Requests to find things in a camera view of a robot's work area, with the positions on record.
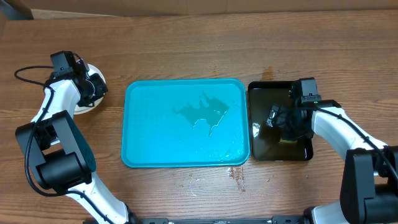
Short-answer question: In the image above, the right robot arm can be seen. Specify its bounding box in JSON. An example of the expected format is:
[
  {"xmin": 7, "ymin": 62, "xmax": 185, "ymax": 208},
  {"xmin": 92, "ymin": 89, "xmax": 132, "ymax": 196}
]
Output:
[{"xmin": 267, "ymin": 78, "xmax": 397, "ymax": 223}]

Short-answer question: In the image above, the white plate with orange stain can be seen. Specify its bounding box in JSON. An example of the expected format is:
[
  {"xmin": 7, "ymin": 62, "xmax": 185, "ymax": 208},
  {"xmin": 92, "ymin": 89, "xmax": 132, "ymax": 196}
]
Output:
[{"xmin": 74, "ymin": 64, "xmax": 106, "ymax": 115}]

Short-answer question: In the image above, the green yellow sponge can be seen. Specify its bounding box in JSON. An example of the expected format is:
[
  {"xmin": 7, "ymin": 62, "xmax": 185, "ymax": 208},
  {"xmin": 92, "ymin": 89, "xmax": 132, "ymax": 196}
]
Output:
[{"xmin": 279, "ymin": 132, "xmax": 297, "ymax": 144}]

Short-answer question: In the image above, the black water tray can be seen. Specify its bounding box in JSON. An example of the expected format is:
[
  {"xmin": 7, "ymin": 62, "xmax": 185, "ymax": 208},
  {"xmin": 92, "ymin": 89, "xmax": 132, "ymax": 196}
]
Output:
[{"xmin": 248, "ymin": 81, "xmax": 313, "ymax": 161}]

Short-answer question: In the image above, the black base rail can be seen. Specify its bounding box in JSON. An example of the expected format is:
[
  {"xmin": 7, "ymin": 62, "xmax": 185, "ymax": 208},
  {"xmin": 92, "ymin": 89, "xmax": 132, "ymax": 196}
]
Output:
[{"xmin": 132, "ymin": 215, "xmax": 311, "ymax": 224}]

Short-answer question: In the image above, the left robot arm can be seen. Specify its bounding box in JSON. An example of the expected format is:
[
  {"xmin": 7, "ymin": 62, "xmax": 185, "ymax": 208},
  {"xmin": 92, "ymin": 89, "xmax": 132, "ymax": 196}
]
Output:
[{"xmin": 15, "ymin": 51, "xmax": 139, "ymax": 223}]

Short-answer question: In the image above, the cardboard backdrop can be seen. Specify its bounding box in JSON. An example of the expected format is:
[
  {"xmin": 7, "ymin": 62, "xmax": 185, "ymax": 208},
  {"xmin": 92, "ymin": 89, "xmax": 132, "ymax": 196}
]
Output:
[{"xmin": 6, "ymin": 0, "xmax": 397, "ymax": 16}]

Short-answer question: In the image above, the blue plastic tray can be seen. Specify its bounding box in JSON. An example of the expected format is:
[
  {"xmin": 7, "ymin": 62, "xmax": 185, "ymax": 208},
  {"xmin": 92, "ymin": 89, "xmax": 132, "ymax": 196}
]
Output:
[{"xmin": 121, "ymin": 78, "xmax": 250, "ymax": 168}]

